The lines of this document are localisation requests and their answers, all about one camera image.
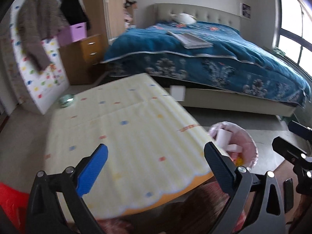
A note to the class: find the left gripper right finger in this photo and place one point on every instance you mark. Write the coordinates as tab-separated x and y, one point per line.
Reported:
266	214

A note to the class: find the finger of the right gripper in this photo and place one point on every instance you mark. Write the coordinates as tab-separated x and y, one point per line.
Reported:
300	130
289	152

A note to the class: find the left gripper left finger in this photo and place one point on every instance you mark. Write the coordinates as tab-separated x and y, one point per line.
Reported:
44	212

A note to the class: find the yellow foam fruit net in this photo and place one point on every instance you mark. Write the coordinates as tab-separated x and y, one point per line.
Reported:
239	161

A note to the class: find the white foam block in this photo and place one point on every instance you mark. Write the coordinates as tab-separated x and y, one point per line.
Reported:
223	138

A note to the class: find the pink-lined trash bin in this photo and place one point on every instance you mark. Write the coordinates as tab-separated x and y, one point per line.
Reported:
237	142

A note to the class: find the red plastic stool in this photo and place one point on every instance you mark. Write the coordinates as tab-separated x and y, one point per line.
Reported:
14	203

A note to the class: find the red plaid trousers knee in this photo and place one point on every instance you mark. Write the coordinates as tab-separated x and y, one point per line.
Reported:
196	214

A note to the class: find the striped yellow tablecloth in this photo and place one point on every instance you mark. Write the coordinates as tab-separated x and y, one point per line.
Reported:
155	147

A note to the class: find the large window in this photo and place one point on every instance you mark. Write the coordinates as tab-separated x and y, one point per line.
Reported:
294	39

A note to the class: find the white paper tag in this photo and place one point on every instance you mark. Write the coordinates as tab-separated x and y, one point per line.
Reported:
178	93

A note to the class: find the blue floral bed blanket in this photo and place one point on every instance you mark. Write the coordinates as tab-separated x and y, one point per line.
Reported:
232	63

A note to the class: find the polka dot white cabinet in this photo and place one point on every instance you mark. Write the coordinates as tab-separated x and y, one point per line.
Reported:
36	90

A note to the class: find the folded grey striped cloth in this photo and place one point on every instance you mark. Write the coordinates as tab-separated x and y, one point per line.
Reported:
190	41

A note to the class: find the brown wooden nightstand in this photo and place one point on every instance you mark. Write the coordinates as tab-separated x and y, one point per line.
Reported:
81	60

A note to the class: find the white pillow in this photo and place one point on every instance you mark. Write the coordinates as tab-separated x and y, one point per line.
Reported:
183	18

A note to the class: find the purple storage basket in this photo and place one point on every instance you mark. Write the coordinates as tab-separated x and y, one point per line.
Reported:
72	33

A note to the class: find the brown fleece jacket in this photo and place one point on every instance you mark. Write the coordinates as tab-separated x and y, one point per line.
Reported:
38	20

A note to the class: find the black jacket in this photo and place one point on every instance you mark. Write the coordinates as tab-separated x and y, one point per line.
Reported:
74	13

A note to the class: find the wooden wardrobe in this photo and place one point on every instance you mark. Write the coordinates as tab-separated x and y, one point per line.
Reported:
106	18

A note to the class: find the beige upholstered bed frame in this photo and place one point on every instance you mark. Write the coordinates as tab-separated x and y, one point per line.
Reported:
203	96

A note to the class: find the small wall photo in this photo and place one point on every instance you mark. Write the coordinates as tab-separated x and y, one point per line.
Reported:
245	11

